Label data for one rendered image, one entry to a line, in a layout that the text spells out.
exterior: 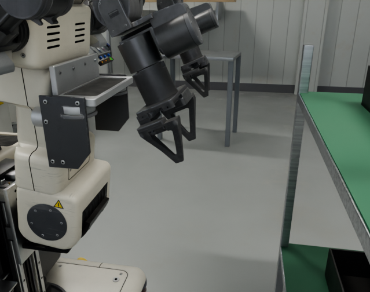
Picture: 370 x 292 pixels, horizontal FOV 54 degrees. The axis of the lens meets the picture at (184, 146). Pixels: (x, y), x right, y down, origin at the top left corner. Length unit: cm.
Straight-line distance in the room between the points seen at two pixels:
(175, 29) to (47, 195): 53
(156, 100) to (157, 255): 146
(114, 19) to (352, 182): 45
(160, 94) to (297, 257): 101
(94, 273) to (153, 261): 53
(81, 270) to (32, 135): 72
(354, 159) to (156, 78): 40
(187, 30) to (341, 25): 502
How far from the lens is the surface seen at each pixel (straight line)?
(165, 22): 57
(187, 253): 197
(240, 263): 193
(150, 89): 57
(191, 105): 65
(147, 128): 55
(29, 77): 86
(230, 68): 313
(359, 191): 62
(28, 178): 91
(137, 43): 57
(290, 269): 139
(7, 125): 319
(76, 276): 147
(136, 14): 60
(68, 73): 84
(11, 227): 107
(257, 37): 543
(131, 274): 144
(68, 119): 78
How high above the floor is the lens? 122
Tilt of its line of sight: 22 degrees down
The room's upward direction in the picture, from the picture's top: straight up
